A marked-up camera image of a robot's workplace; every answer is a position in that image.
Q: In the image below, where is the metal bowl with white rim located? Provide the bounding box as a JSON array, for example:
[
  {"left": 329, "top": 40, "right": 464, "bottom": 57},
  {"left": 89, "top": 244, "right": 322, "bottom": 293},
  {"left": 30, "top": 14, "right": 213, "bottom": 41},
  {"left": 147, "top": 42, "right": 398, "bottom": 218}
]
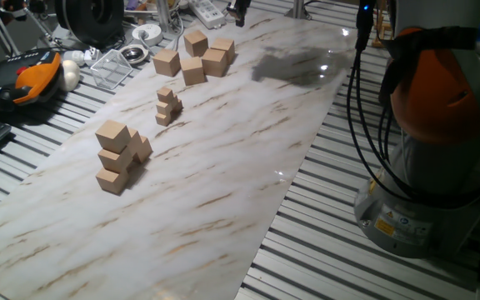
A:
[{"left": 118, "top": 43, "right": 150, "bottom": 66}]

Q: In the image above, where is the black cable with blue light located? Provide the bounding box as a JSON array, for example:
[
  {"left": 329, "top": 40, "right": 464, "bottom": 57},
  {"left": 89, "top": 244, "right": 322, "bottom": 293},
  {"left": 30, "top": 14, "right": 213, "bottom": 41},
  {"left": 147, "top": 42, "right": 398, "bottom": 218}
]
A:
[{"left": 346, "top": 0, "right": 480, "bottom": 209}]

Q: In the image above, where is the black orange teach pendant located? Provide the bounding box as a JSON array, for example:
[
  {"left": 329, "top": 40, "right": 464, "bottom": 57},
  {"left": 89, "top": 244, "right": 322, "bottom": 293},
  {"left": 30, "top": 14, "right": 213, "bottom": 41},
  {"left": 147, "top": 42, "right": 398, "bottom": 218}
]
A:
[{"left": 0, "top": 48, "right": 63, "bottom": 113}]

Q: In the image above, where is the white power adapter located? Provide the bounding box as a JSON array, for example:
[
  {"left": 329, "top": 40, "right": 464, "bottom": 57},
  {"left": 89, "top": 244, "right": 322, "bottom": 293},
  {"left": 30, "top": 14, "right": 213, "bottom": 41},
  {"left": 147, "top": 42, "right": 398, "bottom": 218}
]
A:
[{"left": 62, "top": 46, "right": 102, "bottom": 68}]

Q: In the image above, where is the white egg shaped object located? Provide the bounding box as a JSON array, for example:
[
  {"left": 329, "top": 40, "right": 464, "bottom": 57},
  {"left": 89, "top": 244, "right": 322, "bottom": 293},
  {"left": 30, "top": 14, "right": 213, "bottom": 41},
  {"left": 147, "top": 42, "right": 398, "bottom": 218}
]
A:
[{"left": 59, "top": 59, "right": 82, "bottom": 93}]

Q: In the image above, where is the white power strip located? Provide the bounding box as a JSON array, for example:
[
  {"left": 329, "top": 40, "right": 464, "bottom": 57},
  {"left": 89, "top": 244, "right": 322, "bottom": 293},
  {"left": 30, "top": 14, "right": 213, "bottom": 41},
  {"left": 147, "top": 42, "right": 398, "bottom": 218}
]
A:
[{"left": 188, "top": 0, "right": 228, "bottom": 30}]

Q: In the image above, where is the large wooden cube block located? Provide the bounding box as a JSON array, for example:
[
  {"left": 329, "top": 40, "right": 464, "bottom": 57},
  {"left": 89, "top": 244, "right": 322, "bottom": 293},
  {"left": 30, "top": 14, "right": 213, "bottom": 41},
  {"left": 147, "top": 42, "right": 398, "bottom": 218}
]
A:
[
  {"left": 211, "top": 37, "right": 236, "bottom": 64},
  {"left": 183, "top": 29, "right": 209, "bottom": 58},
  {"left": 201, "top": 48, "right": 228, "bottom": 78},
  {"left": 180, "top": 57, "right": 207, "bottom": 87},
  {"left": 152, "top": 48, "right": 182, "bottom": 78}
]

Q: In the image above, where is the round white power socket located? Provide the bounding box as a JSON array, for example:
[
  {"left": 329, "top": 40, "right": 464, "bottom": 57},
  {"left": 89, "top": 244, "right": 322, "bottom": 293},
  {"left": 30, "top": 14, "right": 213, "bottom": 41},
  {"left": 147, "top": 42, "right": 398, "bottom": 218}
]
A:
[{"left": 131, "top": 23, "right": 164, "bottom": 48}]

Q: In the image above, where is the clear gridded plastic box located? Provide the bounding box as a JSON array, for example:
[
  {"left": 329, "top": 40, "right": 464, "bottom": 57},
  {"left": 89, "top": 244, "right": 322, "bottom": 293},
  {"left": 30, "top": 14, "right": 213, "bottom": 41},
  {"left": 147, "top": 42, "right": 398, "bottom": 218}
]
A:
[{"left": 89, "top": 48, "right": 134, "bottom": 91}]

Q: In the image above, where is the aluminium frame post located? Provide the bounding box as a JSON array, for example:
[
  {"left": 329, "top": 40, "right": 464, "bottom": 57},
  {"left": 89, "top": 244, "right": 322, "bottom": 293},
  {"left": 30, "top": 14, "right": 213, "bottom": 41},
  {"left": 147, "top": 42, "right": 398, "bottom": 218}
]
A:
[
  {"left": 284, "top": 0, "right": 313, "bottom": 21},
  {"left": 155, "top": 0, "right": 173, "bottom": 33}
]

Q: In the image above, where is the black filament spool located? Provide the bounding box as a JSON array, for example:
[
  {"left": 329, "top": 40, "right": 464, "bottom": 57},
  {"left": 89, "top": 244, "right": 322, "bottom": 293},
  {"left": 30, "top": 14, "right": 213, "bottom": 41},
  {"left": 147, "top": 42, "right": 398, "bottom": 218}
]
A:
[{"left": 53, "top": 0, "right": 125, "bottom": 49}]

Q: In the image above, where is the marble pattern table mat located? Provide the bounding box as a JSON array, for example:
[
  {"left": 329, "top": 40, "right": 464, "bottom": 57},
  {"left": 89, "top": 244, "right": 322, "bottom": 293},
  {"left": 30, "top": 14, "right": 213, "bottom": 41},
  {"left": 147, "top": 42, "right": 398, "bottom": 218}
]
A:
[{"left": 0, "top": 7, "right": 360, "bottom": 300}]

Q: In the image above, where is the medium wooden cube block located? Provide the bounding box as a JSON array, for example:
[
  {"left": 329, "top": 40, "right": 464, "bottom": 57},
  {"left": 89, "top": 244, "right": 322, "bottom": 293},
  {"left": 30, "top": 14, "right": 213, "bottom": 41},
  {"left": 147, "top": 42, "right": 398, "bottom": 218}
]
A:
[
  {"left": 97, "top": 146, "right": 134, "bottom": 174},
  {"left": 127, "top": 127, "right": 144, "bottom": 156},
  {"left": 94, "top": 119, "right": 132, "bottom": 154},
  {"left": 133, "top": 135, "right": 154, "bottom": 164},
  {"left": 95, "top": 166, "right": 130, "bottom": 196}
]

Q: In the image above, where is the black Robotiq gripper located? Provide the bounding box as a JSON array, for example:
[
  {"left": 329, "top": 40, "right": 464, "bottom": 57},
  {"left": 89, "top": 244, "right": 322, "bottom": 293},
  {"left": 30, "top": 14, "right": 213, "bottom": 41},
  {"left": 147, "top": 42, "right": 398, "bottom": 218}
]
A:
[{"left": 226, "top": 0, "right": 253, "bottom": 28}]

